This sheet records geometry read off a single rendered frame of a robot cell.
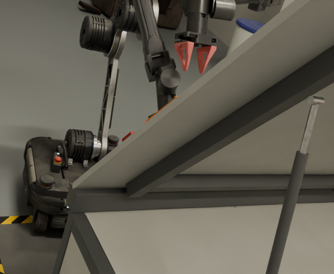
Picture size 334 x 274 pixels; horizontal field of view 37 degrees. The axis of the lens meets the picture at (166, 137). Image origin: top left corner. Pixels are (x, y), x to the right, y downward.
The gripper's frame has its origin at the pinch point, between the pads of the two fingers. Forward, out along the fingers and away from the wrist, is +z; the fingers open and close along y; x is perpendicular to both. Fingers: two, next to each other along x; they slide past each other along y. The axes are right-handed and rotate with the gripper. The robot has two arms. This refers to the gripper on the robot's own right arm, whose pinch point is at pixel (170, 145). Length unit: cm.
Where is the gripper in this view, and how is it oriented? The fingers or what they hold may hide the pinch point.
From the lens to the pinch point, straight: 144.4
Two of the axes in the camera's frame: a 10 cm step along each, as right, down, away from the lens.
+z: 0.8, 9.8, -2.1
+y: 8.4, 0.5, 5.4
